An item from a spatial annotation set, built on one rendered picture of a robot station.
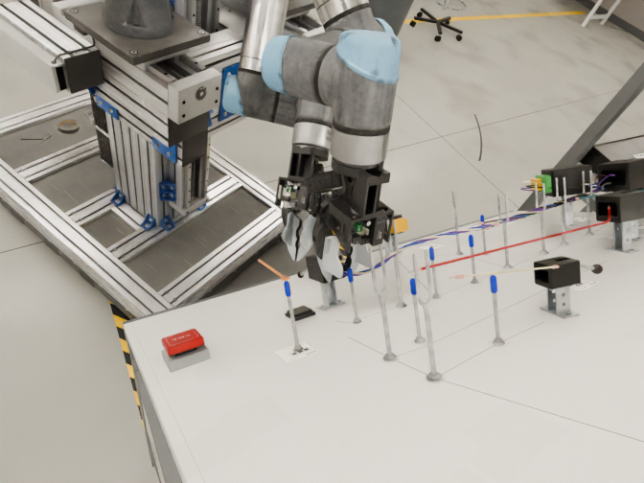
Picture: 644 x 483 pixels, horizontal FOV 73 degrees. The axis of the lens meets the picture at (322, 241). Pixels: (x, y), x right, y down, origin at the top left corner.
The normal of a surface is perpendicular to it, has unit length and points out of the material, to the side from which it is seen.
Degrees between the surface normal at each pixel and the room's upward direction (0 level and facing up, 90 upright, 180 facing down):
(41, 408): 0
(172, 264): 0
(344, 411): 45
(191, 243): 0
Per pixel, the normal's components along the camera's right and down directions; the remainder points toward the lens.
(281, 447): -0.15, -0.97
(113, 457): 0.25, -0.62
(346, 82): -0.62, 0.39
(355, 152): -0.25, 0.51
